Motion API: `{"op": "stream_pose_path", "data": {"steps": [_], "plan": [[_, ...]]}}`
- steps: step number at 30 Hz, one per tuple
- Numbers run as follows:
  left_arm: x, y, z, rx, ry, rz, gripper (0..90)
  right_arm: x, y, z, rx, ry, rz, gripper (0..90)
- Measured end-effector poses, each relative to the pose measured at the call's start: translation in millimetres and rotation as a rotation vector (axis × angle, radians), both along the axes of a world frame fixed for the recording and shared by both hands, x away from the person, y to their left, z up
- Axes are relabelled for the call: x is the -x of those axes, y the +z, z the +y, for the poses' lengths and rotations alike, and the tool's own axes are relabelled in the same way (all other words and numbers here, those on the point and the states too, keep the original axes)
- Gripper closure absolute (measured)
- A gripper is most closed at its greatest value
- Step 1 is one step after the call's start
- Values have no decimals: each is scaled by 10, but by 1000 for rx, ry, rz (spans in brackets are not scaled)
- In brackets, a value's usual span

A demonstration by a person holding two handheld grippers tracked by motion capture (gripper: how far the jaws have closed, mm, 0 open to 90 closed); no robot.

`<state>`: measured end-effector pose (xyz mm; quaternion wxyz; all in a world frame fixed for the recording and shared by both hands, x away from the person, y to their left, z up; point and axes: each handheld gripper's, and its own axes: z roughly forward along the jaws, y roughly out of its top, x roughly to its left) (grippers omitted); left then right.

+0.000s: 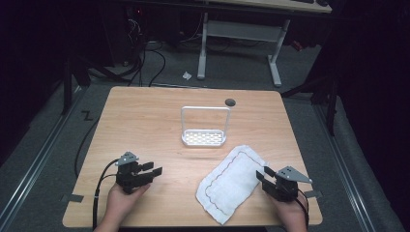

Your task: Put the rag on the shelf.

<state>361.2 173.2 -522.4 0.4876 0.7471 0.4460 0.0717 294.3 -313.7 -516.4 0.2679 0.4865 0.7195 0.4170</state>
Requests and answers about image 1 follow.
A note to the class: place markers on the metal floor rail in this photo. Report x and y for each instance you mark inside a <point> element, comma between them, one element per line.
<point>35,161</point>
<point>341,167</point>

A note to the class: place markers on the crumpled white paper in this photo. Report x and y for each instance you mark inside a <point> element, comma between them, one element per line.
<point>186,75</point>

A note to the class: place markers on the person's right hand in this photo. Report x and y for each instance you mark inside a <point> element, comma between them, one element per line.
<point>290,211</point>

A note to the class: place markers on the black metal stand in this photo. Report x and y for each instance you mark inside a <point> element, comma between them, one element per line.
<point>319,96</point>
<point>72,80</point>

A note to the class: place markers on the grey tape piece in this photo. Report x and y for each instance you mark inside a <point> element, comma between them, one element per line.
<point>73,198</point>
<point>312,194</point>

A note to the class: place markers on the white desk with metal legs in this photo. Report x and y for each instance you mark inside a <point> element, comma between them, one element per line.
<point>245,32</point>

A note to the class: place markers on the white cloth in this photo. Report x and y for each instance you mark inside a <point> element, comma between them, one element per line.
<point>230,183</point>

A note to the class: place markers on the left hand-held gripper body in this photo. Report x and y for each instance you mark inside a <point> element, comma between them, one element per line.
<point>129,174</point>

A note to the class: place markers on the person's left hand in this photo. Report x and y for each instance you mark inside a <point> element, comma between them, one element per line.
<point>124,201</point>

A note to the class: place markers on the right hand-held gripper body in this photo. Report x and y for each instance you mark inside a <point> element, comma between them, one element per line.
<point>285,185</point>

